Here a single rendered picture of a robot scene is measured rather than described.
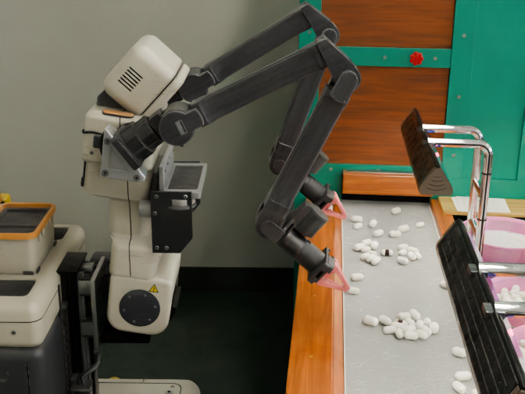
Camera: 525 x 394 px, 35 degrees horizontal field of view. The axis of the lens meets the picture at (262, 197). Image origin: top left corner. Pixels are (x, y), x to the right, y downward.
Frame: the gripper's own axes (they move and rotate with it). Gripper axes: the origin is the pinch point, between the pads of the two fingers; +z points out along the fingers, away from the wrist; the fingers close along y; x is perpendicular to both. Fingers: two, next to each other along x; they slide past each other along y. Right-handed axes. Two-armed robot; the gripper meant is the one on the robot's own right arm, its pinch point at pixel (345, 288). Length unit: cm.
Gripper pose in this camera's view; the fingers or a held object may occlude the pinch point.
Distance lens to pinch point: 197.8
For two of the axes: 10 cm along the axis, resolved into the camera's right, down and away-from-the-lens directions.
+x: -6.5, 7.0, 2.9
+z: 7.5, 6.5, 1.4
